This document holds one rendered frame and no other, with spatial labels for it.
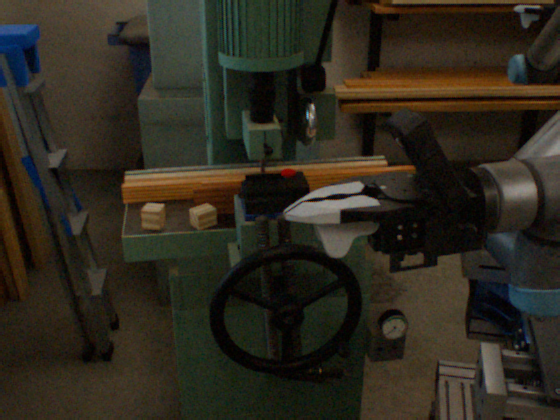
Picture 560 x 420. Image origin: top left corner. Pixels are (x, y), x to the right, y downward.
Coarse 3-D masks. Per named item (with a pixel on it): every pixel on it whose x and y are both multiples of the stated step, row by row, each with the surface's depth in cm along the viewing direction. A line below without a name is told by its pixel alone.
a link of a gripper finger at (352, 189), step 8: (344, 184) 65; (352, 184) 65; (360, 184) 65; (312, 192) 63; (320, 192) 63; (328, 192) 63; (336, 192) 63; (344, 192) 63; (352, 192) 63; (360, 192) 63; (304, 200) 62; (312, 200) 62; (320, 200) 63; (288, 208) 62; (320, 240) 66
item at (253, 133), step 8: (248, 112) 140; (248, 120) 135; (248, 128) 131; (256, 128) 130; (264, 128) 131; (272, 128) 131; (280, 128) 131; (248, 136) 131; (256, 136) 131; (264, 136) 131; (272, 136) 131; (280, 136) 132; (248, 144) 132; (256, 144) 131; (272, 144) 132; (280, 144) 132; (248, 152) 133; (256, 152) 132; (280, 152) 133
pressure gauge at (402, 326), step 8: (384, 312) 138; (392, 312) 137; (400, 312) 137; (384, 320) 136; (392, 320) 136; (400, 320) 136; (384, 328) 137; (392, 328) 137; (400, 328) 137; (408, 328) 137; (384, 336) 137; (392, 336) 138; (400, 336) 138
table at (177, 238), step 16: (128, 208) 135; (176, 208) 135; (128, 224) 128; (176, 224) 128; (224, 224) 128; (128, 240) 124; (144, 240) 125; (160, 240) 125; (176, 240) 126; (192, 240) 126; (208, 240) 127; (224, 240) 128; (128, 256) 126; (144, 256) 126; (160, 256) 127; (176, 256) 128; (192, 256) 128; (256, 272) 121; (272, 272) 122; (304, 272) 123
